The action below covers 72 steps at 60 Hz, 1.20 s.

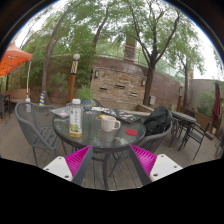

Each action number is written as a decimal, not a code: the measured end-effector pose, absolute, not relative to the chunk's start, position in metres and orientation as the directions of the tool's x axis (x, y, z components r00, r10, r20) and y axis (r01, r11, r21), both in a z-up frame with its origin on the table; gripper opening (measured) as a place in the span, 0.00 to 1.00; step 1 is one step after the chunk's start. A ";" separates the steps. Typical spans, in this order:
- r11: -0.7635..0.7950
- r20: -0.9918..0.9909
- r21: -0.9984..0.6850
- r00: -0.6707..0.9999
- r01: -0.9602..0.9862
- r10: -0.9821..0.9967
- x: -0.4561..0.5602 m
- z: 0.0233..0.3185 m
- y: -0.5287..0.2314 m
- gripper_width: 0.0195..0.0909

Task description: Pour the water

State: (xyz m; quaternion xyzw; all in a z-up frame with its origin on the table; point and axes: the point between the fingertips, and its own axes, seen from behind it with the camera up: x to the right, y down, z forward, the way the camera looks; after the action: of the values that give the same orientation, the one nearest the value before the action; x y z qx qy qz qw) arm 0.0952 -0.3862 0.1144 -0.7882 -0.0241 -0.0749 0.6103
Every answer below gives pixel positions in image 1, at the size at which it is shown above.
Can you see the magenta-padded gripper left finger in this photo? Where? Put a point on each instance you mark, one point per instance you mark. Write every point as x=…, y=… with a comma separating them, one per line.
x=77, y=160

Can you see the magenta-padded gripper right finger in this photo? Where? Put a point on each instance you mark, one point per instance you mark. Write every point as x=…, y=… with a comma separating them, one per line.
x=145, y=160

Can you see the clear white-capped drink bottle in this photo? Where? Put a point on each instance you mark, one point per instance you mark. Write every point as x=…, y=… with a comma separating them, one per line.
x=75, y=121

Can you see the grey chair holding backpack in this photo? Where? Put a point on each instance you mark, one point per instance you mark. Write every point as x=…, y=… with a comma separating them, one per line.
x=154, y=141

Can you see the flat round red coaster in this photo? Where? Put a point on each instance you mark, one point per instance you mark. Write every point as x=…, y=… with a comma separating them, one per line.
x=131, y=132

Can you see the black backpack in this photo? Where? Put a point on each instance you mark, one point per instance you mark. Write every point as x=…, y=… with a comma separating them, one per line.
x=157, y=120

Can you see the white ribbed mug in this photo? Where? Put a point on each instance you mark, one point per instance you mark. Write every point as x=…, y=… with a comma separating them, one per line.
x=107, y=123

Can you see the yellow square card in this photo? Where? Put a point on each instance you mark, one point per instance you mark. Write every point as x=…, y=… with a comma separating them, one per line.
x=100, y=117

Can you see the black laptop with stickers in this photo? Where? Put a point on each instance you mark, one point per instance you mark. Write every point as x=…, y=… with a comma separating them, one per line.
x=121, y=115

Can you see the black metal folding chair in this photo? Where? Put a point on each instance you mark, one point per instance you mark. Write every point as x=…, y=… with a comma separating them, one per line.
x=195, y=135

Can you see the grey woven patio chair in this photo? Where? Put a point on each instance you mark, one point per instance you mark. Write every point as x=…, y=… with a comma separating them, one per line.
x=35, y=123

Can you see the dark round patio table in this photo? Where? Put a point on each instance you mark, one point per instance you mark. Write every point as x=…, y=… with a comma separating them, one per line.
x=184, y=116

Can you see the potted green plant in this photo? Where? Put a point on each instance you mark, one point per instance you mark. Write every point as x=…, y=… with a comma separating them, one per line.
x=85, y=94

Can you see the blue yellow striped cone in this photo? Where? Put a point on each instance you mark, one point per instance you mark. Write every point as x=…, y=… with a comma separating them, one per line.
x=42, y=99

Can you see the dark forked tree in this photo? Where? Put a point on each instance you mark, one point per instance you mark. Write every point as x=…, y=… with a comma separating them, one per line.
x=149, y=86

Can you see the closed maroon umbrella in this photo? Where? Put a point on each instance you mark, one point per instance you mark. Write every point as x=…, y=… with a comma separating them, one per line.
x=217, y=103

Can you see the leaning pale-trunked tree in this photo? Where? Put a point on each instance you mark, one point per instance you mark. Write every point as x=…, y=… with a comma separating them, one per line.
x=46, y=71

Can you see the orange canopy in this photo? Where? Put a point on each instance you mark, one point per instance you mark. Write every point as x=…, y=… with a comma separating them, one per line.
x=13, y=59

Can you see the grey wall box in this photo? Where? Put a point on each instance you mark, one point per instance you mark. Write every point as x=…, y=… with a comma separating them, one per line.
x=152, y=100

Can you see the brown globe-topped lamp post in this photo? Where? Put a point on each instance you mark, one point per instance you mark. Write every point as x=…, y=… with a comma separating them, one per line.
x=72, y=85

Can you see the black wall lamp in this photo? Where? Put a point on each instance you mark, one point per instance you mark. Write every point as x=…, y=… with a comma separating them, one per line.
x=143, y=82
x=96, y=74

